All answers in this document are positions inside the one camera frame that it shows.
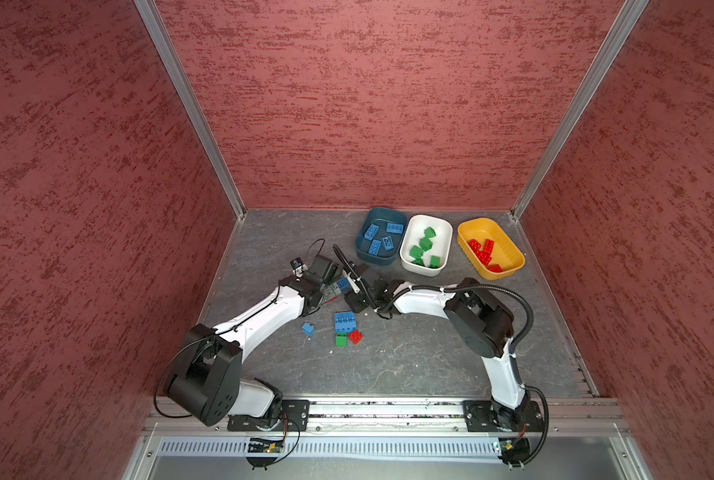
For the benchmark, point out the aluminium front rail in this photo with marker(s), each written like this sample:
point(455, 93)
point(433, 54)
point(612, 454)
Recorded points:
point(332, 415)

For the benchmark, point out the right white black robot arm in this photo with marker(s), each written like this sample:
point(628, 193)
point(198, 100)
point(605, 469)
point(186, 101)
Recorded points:
point(490, 320)

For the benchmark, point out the dark teal container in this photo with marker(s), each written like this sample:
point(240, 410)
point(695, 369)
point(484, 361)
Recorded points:
point(380, 216)

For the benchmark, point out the small blue lego left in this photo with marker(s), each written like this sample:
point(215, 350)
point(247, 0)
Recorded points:
point(308, 329)

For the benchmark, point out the aluminium corner post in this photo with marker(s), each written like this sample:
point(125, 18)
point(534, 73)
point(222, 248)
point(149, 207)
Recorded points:
point(621, 28)
point(157, 31)

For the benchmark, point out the blue lego mid floor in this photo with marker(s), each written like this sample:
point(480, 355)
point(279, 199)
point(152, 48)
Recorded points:
point(345, 322)

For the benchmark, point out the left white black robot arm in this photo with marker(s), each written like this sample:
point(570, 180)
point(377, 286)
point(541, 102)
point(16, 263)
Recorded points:
point(205, 376)

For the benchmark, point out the small red lego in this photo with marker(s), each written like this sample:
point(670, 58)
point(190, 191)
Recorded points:
point(355, 336)

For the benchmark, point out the blue long lego left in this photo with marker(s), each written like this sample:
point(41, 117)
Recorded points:
point(344, 285)

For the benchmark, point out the red legos in yellow bin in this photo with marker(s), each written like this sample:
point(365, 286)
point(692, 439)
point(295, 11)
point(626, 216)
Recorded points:
point(483, 253)

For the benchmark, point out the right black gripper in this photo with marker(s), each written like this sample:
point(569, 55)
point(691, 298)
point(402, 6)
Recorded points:
point(352, 301)

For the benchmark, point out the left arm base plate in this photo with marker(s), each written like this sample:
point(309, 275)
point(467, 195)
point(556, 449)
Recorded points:
point(284, 413)

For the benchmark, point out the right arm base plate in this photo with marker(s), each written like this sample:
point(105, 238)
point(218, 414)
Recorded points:
point(489, 416)

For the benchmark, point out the left aluminium corner post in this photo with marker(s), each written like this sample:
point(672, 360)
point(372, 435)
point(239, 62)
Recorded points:
point(157, 31)

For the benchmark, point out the green lego bottom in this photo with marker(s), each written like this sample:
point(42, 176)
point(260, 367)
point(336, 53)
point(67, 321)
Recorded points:
point(341, 340)

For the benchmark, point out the right aluminium corner post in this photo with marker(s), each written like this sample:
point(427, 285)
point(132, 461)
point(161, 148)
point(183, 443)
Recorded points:
point(621, 28)

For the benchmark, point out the white container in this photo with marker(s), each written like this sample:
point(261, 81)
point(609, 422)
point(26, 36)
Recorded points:
point(437, 246)

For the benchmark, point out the yellow container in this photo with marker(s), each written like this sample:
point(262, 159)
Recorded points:
point(506, 253)

